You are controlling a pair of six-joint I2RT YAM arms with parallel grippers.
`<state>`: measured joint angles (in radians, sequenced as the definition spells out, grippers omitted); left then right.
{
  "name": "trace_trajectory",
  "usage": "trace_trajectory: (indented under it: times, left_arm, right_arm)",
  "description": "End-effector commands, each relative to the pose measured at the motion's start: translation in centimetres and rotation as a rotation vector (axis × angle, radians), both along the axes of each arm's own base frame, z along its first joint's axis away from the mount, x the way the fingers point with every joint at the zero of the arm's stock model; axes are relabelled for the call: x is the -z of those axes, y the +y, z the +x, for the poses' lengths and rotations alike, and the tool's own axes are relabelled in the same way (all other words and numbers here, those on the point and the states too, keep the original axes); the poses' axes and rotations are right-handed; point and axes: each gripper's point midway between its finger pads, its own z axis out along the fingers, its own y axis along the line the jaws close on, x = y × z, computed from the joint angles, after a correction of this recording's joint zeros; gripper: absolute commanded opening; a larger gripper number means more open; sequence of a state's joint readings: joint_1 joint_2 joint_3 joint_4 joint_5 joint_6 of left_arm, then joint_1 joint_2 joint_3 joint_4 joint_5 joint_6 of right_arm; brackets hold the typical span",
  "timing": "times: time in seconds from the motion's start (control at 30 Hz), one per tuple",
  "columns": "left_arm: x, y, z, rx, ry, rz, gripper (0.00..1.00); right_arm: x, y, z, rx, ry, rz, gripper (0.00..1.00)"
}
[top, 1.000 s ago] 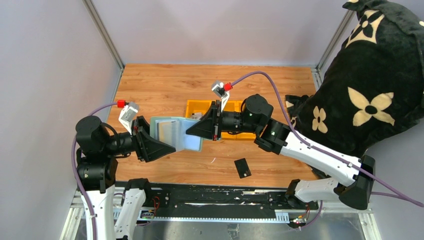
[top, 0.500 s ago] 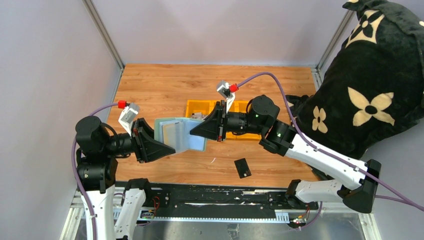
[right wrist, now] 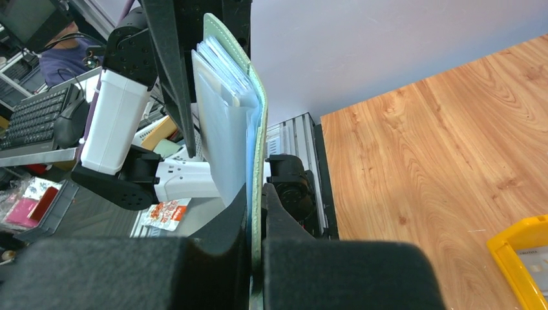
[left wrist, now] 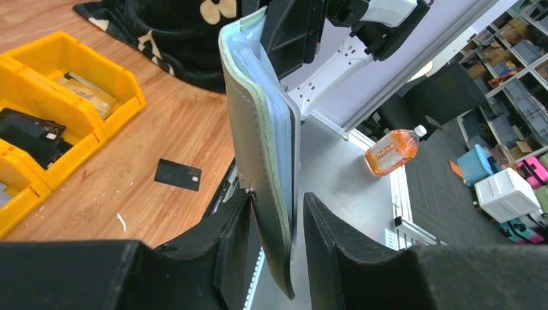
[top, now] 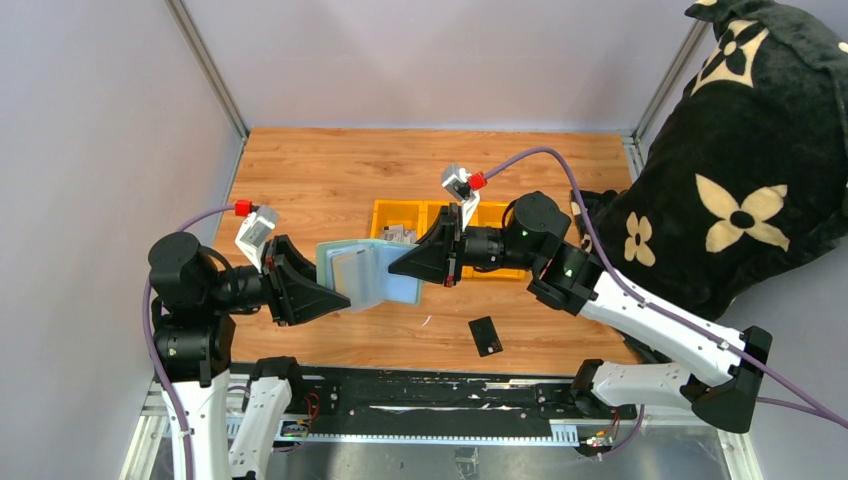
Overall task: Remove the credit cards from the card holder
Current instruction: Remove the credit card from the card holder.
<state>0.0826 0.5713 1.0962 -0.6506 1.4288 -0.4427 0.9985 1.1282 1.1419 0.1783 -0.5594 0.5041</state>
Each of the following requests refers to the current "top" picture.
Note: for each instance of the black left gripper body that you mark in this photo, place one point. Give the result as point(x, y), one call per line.
point(275, 281)

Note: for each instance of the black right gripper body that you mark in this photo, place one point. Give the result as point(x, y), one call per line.
point(452, 245)

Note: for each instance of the black credit card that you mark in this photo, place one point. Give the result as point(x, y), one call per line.
point(485, 337)

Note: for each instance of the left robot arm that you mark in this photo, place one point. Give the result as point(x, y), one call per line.
point(194, 295)

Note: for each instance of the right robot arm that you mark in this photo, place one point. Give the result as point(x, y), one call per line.
point(712, 370)

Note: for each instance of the white VIP card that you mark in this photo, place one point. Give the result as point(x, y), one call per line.
point(398, 233)

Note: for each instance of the yellow plastic bin right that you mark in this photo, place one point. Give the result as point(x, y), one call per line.
point(490, 214)

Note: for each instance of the yellow plastic bin left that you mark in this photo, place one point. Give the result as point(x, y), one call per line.
point(403, 215)

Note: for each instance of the black flower pattern blanket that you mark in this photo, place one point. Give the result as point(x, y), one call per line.
point(747, 177)

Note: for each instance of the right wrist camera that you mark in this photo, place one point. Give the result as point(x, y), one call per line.
point(465, 188)

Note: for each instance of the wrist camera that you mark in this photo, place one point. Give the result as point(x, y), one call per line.
point(254, 232)
point(465, 188)

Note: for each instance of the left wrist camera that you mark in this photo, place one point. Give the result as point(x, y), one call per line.
point(254, 232)

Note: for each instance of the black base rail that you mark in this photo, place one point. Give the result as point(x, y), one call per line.
point(438, 404)

